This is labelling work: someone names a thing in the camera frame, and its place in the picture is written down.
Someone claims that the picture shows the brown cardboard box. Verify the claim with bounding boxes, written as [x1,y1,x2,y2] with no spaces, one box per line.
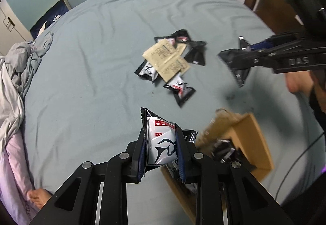
[162,109,275,220]

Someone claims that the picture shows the person's black pants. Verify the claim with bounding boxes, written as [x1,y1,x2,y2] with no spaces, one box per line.
[308,72,326,126]

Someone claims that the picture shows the person's left foot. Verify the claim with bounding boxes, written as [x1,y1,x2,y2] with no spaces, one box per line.
[27,188,53,209]

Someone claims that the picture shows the black cable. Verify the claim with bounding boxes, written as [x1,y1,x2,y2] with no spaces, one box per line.
[275,131,326,206]

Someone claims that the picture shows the person's foot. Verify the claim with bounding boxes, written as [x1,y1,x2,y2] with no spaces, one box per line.
[27,188,53,209]
[285,71,315,95]

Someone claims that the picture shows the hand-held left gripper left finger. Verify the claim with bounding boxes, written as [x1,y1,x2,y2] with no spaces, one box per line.
[29,129,148,225]

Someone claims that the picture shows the plain black snack pack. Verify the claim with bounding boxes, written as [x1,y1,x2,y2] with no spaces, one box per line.
[217,36,255,88]

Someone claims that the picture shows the pile of black white packets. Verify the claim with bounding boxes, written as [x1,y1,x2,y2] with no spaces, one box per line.
[135,29,242,190]

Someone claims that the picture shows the dark blue framed picture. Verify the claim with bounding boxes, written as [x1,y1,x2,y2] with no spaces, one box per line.
[30,0,70,39]

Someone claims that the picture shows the horse print snack pack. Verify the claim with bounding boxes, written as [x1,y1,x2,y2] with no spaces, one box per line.
[140,107,180,167]

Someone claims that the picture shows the person's right foot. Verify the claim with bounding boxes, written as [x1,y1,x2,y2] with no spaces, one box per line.
[285,71,315,95]

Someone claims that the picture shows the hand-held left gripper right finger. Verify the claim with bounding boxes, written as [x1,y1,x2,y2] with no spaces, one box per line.
[175,128,289,225]

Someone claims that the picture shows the grey crumpled blanket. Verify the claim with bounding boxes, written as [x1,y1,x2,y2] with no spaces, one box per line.
[0,32,54,139]

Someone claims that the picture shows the white cabinet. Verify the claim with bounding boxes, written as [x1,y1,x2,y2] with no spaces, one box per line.
[0,0,27,42]

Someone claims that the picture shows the beige snack sachet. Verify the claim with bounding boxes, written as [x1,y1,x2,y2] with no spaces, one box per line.
[158,56,191,83]
[176,43,187,58]
[142,38,178,66]

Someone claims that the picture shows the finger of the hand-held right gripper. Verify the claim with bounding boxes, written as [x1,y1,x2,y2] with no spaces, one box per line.
[248,32,306,53]
[230,39,326,74]

